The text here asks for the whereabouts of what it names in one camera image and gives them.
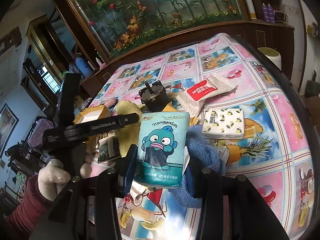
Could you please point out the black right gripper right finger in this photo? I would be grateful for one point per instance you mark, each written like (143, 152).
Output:
(198, 177)

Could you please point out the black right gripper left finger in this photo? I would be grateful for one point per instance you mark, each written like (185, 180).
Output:
(126, 171)

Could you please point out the large blue towel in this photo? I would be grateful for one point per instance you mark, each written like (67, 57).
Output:
(201, 155)

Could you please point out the yellow towel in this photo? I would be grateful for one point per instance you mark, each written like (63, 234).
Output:
(129, 134)

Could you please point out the teal cartoon tissue pack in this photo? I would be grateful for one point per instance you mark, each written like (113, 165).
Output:
(161, 144)

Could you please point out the red left sleeve forearm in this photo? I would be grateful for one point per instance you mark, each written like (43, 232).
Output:
(21, 222)

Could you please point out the pink fuzzy soft object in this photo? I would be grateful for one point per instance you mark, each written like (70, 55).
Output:
(110, 102)

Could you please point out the white gloved left hand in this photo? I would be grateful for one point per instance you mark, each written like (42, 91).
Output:
(52, 179)

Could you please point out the green white small packet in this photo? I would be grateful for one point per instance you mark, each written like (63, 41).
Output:
(108, 149)

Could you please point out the purple covered table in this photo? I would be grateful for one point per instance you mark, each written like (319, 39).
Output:
(36, 137)

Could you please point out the yellow cardboard box tray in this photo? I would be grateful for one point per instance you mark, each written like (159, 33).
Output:
(92, 113)

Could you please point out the lemon print tissue pack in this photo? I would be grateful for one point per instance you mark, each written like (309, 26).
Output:
(224, 123)

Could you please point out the black electric motor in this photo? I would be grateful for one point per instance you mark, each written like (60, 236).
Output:
(154, 96)

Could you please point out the colourful printed tablecloth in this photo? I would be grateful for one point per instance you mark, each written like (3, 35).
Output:
(262, 125)

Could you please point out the blue water jug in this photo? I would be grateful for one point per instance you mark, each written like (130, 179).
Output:
(83, 66)

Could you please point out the red white striped packet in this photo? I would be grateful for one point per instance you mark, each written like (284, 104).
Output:
(193, 98)

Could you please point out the purple bottles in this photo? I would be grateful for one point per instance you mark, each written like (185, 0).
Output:
(269, 14)

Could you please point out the framed wall picture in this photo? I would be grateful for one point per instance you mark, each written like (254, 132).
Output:
(8, 122)

